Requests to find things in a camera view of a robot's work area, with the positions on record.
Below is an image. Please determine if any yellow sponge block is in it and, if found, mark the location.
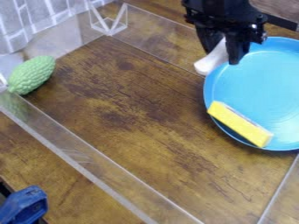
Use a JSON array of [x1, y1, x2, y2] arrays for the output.
[[207, 101, 274, 148]]

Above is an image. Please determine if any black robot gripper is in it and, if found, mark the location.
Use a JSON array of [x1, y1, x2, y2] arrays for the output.
[[181, 0, 267, 65]]

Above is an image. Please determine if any grey checkered cloth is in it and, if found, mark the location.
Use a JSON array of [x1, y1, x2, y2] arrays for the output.
[[0, 0, 113, 55]]

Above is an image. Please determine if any white toy fish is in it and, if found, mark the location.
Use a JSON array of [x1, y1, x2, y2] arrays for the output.
[[194, 38, 230, 76]]

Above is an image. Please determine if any dark wooden frame edge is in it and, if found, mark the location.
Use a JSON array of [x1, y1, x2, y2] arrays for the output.
[[248, 0, 299, 32]]

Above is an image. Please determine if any green bumpy toy gourd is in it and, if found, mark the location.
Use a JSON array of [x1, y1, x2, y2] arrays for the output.
[[8, 56, 56, 95]]

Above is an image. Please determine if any blue round plate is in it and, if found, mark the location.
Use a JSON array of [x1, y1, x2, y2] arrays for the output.
[[203, 37, 299, 151]]

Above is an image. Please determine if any clear acrylic barrier wall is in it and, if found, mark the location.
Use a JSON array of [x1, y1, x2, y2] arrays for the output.
[[0, 0, 299, 224]]

